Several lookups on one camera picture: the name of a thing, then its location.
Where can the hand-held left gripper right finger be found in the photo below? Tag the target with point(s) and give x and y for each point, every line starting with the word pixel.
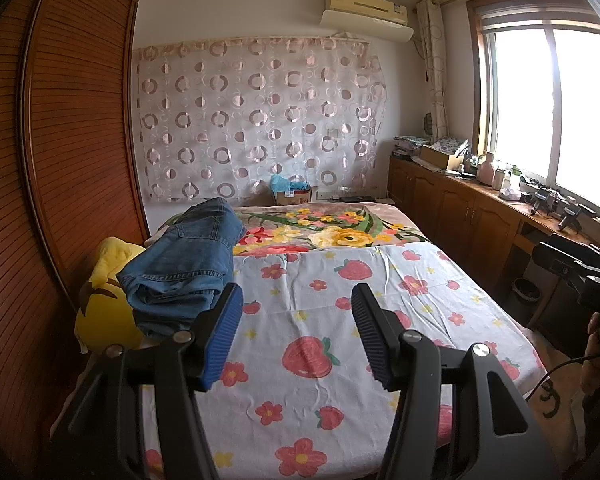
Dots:
pixel 370 340

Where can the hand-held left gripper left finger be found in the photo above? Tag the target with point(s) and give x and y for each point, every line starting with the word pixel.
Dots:
pixel 225 335

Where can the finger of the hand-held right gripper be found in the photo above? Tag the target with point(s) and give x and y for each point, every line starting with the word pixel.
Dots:
pixel 555 262

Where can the blue denim pants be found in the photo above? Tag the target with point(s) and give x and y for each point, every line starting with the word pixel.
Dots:
pixel 180 260

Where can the person's right hand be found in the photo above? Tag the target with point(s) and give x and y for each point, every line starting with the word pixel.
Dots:
pixel 595 335

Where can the black trash bin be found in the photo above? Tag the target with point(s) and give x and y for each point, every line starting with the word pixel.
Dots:
pixel 528 295

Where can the black hand-held device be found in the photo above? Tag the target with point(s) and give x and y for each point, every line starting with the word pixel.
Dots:
pixel 575 216
pixel 541 201

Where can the strawberry print bed sheet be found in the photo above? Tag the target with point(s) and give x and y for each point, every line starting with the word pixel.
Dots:
pixel 305 375

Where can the crumpled white tissue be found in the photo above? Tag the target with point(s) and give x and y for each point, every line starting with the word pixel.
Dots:
pixel 511 194

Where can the green lidded bottle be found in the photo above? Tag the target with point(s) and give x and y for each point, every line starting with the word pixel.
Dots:
pixel 516 176

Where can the white cup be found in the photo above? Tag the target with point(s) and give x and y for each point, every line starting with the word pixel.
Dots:
pixel 501 180

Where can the wooden cabinet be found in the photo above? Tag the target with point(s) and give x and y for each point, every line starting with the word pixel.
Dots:
pixel 455 215

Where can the floral blanket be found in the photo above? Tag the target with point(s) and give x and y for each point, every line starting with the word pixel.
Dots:
pixel 330 230

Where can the yellow plush toy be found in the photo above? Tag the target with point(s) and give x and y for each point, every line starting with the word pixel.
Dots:
pixel 105 310

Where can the flat black object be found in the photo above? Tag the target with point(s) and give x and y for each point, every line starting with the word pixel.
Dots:
pixel 357 199

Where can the window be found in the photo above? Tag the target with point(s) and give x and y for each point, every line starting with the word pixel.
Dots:
pixel 570 110

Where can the small printed cardboard box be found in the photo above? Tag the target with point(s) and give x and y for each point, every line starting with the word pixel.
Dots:
pixel 292 197

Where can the folded floral fabric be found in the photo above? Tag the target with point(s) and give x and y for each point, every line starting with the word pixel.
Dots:
pixel 452 146

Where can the open cardboard box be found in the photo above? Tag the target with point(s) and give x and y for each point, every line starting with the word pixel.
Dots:
pixel 440 158

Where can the pile of folded cloths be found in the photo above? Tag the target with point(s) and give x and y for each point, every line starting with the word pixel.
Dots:
pixel 410 147

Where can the patterned window curtain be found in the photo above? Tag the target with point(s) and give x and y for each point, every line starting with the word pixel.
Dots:
pixel 432 70

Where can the wooden slatted wardrobe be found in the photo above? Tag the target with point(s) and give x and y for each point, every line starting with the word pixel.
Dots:
pixel 70 135

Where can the dark oval wall ornament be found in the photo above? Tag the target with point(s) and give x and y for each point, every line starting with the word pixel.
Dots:
pixel 428 122

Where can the circle patterned wall cloth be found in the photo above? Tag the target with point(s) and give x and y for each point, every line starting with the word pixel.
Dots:
pixel 260 120

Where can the wall air conditioner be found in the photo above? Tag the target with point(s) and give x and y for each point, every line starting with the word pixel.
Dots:
pixel 365 12

